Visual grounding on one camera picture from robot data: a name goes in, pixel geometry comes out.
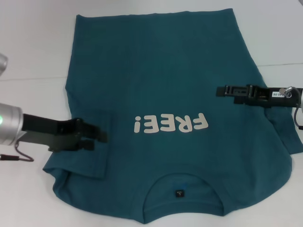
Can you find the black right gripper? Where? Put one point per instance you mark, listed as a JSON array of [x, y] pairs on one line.
[[265, 98]]

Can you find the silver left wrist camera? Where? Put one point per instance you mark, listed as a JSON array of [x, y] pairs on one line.
[[2, 63]]

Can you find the teal t-shirt with FREE print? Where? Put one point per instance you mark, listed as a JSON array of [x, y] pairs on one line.
[[154, 71]]

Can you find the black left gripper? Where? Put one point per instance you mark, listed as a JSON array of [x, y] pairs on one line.
[[56, 134]]

